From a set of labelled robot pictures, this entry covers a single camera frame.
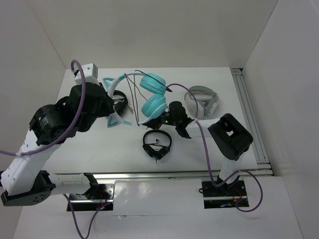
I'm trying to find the teal cat-ear headphones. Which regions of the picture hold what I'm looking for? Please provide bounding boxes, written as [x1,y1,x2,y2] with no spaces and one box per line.
[102,70,171,125]

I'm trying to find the small black on-ear headphones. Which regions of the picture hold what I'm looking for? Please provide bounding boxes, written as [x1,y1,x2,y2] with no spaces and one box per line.
[142,129,172,163]

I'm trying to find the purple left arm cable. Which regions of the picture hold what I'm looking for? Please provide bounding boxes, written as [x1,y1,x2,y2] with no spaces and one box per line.
[0,59,113,238]

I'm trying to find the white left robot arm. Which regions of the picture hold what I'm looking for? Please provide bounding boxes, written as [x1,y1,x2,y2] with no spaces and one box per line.
[0,83,114,207]

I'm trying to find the aluminium side rail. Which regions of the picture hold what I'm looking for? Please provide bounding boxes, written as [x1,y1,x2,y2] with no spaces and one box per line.
[230,68,274,176]

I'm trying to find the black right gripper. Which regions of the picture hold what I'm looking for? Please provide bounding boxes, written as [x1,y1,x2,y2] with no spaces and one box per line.
[142,105,178,129]

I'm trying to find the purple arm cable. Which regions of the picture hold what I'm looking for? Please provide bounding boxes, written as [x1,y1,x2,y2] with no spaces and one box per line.
[165,84,263,212]
[0,59,113,238]

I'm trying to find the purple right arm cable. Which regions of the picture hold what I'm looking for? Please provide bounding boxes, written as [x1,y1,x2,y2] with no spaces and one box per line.
[165,84,263,212]

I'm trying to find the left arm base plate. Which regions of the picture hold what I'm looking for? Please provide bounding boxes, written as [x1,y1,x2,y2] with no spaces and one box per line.
[68,180,115,212]

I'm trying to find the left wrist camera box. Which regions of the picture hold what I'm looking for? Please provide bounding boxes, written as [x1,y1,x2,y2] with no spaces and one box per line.
[73,63,99,85]

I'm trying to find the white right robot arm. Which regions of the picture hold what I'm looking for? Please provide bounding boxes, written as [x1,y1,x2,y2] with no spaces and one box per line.
[143,101,253,195]

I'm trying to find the thin black headphone cable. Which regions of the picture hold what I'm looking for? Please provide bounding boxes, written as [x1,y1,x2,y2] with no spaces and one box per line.
[124,70,172,125]

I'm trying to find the aluminium mounting rail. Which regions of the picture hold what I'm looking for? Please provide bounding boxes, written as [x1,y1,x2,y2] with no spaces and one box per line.
[53,170,272,185]

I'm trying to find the black bulky headset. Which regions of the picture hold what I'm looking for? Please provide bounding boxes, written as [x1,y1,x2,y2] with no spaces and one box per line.
[112,90,129,116]

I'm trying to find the white grey gaming headset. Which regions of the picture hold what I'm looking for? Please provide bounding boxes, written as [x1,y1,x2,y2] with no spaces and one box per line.
[184,86,219,119]

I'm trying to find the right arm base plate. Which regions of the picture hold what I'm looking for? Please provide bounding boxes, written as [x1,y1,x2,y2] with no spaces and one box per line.
[198,180,249,209]

